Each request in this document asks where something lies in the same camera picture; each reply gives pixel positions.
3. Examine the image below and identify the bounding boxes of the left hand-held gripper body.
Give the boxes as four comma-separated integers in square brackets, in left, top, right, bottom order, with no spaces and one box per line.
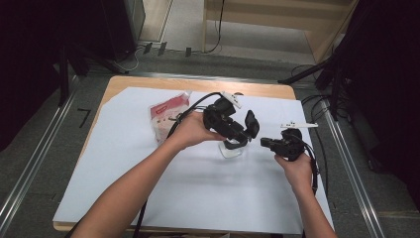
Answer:
[202,91,243,140]

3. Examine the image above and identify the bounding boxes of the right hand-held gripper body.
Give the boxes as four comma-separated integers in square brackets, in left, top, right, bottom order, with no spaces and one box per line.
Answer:
[273,121,319,163]

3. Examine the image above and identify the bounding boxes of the white pouch with red print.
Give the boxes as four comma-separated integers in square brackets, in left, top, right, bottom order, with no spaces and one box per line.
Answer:
[149,91,192,147]

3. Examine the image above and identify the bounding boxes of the person's right hand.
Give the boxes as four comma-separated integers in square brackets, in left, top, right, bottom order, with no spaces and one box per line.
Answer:
[274,152,315,196]

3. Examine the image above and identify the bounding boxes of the person's left hand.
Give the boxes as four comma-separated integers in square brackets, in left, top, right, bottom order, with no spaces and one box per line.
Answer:
[169,111,227,150]

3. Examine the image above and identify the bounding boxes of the black stand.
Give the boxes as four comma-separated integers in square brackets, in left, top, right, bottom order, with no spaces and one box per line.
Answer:
[57,43,130,107]
[276,56,348,122]

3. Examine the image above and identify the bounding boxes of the wooden table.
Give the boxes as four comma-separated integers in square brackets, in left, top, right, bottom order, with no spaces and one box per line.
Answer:
[52,74,296,232]

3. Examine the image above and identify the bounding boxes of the dark curtain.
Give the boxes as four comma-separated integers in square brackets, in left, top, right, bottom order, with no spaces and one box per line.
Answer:
[343,0,420,212]
[0,0,67,153]

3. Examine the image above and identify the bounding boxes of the dark cabinet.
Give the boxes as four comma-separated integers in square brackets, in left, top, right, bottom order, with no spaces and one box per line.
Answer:
[100,0,147,62]

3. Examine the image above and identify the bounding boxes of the right hand-held gripper black cable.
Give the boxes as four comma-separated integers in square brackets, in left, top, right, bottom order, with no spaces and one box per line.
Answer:
[293,132,320,196]

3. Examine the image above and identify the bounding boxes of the black floor cable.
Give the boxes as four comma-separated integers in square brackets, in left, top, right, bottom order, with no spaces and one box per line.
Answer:
[290,63,331,199]

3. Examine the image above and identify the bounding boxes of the black hanging cable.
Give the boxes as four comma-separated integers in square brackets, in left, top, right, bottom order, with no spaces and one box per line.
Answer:
[204,0,226,55]

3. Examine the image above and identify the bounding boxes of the white floor cable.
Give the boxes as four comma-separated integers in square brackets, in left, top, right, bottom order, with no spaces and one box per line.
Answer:
[113,46,147,74]

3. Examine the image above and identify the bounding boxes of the wooden frame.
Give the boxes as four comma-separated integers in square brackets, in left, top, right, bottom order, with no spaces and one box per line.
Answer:
[201,0,361,63]

